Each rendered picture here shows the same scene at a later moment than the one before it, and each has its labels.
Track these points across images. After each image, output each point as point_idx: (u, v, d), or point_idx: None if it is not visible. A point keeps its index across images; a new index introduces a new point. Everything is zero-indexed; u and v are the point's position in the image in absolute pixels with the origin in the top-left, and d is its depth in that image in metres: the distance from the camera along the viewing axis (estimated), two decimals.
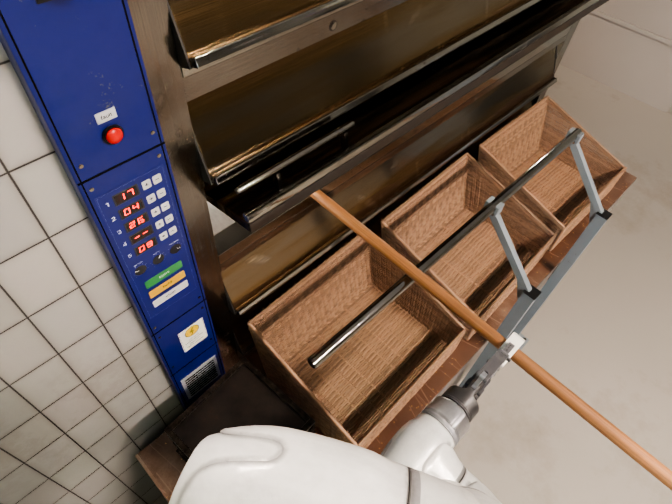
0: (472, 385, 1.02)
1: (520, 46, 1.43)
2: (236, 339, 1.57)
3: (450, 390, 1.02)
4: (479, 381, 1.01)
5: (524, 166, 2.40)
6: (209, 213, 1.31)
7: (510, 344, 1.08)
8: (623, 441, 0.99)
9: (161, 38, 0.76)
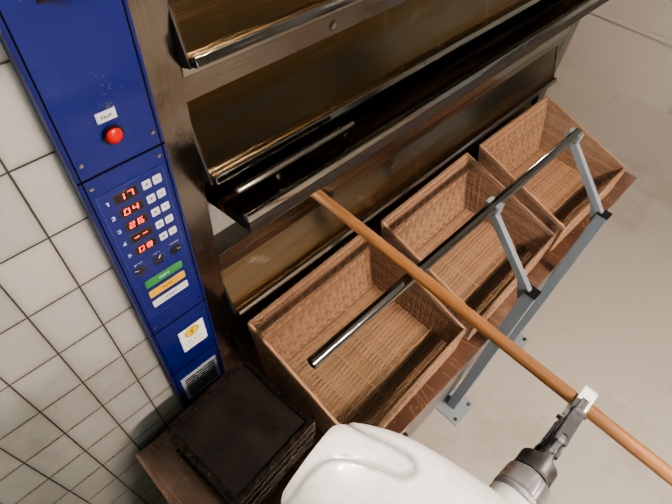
0: (549, 448, 0.94)
1: (520, 46, 1.43)
2: (236, 339, 1.57)
3: (525, 454, 0.95)
4: (558, 445, 0.93)
5: (524, 166, 2.40)
6: (209, 213, 1.31)
7: (584, 400, 1.01)
8: None
9: (161, 38, 0.76)
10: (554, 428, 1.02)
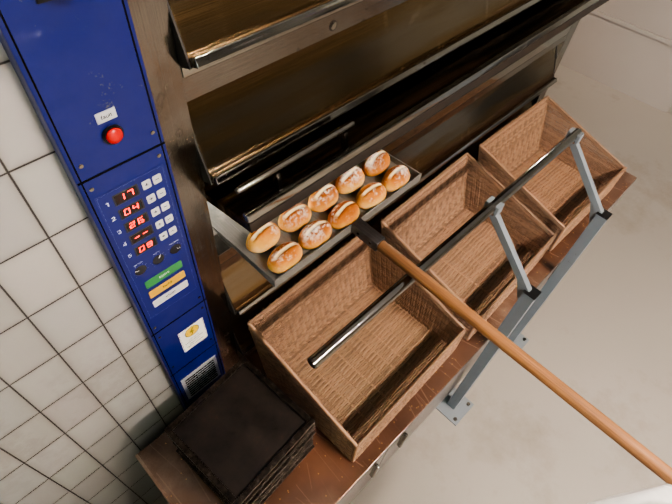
0: None
1: (520, 46, 1.43)
2: (236, 339, 1.57)
3: None
4: None
5: (524, 166, 2.40)
6: None
7: None
8: None
9: (161, 38, 0.76)
10: None
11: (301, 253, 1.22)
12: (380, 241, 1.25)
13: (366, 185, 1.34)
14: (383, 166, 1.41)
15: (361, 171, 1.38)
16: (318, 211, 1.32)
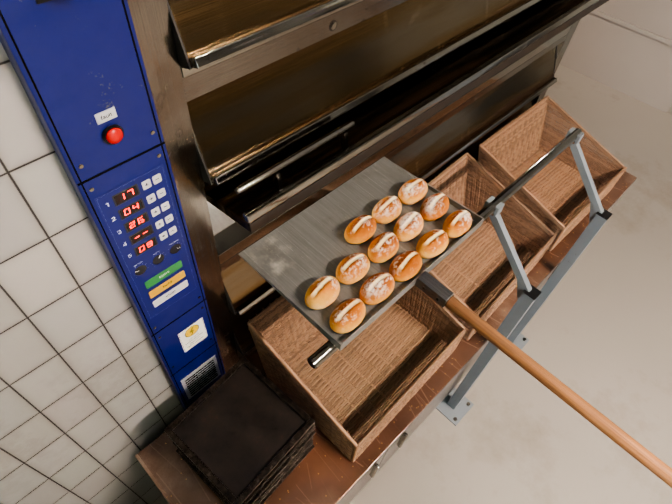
0: None
1: (520, 46, 1.43)
2: (236, 339, 1.57)
3: None
4: None
5: (524, 166, 2.40)
6: (209, 213, 1.31)
7: None
8: None
9: (161, 38, 0.76)
10: None
11: (365, 310, 1.13)
12: (449, 297, 1.16)
13: (428, 233, 1.26)
14: (443, 210, 1.33)
15: (421, 217, 1.30)
16: (379, 262, 1.24)
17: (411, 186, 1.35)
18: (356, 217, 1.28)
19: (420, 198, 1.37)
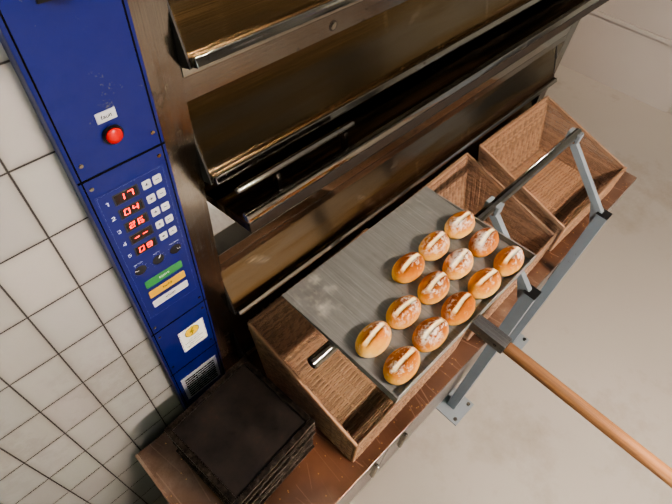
0: None
1: (520, 46, 1.43)
2: (236, 339, 1.57)
3: None
4: None
5: (524, 166, 2.40)
6: (209, 213, 1.31)
7: None
8: None
9: (161, 38, 0.76)
10: None
11: (420, 359, 1.07)
12: (507, 344, 1.10)
13: (480, 272, 1.19)
14: (493, 246, 1.27)
15: (471, 254, 1.23)
16: (430, 304, 1.17)
17: (459, 220, 1.29)
18: (404, 255, 1.22)
19: (468, 232, 1.30)
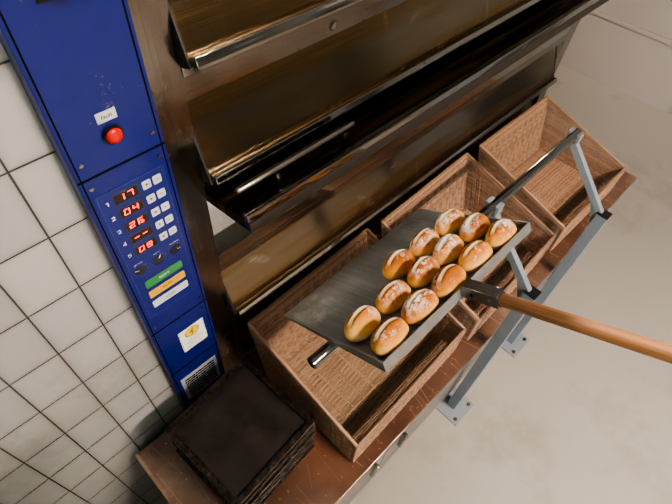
0: None
1: (520, 46, 1.43)
2: (236, 339, 1.57)
3: None
4: None
5: (524, 166, 2.40)
6: (209, 213, 1.31)
7: None
8: None
9: (161, 38, 0.76)
10: None
11: (407, 328, 1.03)
12: (499, 294, 1.03)
13: (466, 246, 1.18)
14: (482, 226, 1.26)
15: (457, 236, 1.23)
16: (421, 286, 1.16)
17: (444, 215, 1.32)
18: (391, 254, 1.26)
19: (458, 225, 1.32)
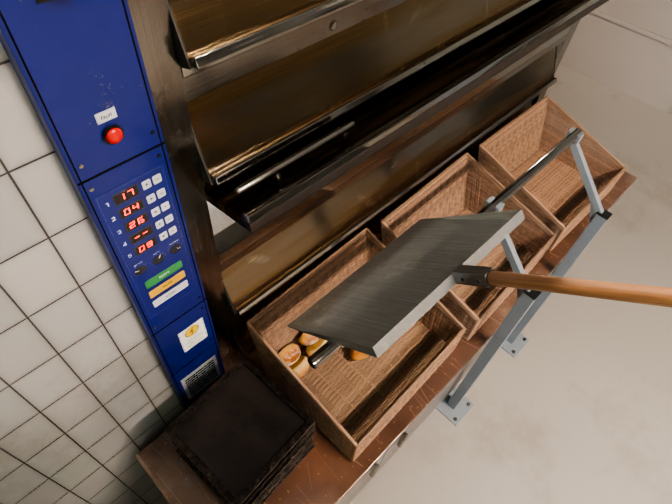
0: None
1: (520, 46, 1.43)
2: (236, 339, 1.57)
3: None
4: None
5: (524, 166, 2.40)
6: (209, 213, 1.31)
7: None
8: None
9: (161, 38, 0.76)
10: None
11: None
12: (487, 272, 1.02)
13: None
14: None
15: None
16: None
17: None
18: None
19: None
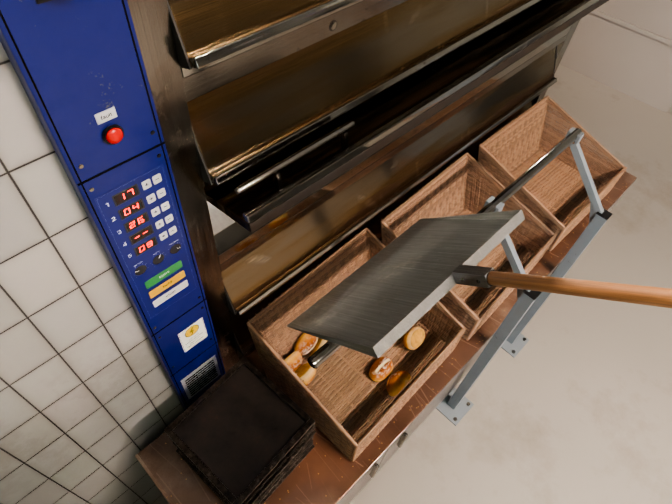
0: None
1: (520, 46, 1.43)
2: (236, 339, 1.57)
3: None
4: None
5: (524, 166, 2.40)
6: (209, 213, 1.31)
7: None
8: None
9: (161, 38, 0.76)
10: None
11: None
12: (488, 272, 1.02)
13: None
14: None
15: None
16: (377, 381, 1.67)
17: None
18: None
19: None
